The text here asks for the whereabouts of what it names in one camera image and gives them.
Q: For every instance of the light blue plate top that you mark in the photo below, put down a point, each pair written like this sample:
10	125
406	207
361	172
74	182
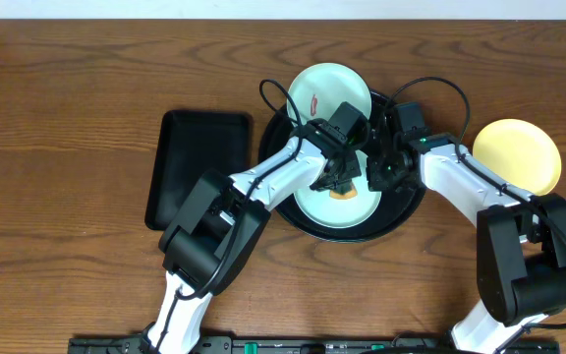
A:
321	88

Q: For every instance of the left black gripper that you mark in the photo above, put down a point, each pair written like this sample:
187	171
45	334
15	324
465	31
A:
338	176

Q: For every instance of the rectangular black tray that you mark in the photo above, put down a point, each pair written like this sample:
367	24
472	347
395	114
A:
190	143

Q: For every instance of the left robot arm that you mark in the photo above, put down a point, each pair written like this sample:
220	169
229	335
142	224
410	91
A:
212	235

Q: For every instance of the light blue plate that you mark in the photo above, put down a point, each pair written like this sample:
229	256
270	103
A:
326	209
321	88

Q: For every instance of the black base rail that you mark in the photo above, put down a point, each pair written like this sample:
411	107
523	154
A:
136	344

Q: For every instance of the yellow plate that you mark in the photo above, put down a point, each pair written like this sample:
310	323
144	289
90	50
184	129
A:
521	153

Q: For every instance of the green and orange sponge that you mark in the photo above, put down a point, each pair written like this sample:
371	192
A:
343	194

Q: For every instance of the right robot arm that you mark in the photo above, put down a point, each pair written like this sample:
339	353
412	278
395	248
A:
521	237

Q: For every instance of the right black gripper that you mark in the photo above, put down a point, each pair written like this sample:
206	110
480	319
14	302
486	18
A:
376	182

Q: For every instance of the round black tray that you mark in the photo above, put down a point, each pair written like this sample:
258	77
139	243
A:
393	210

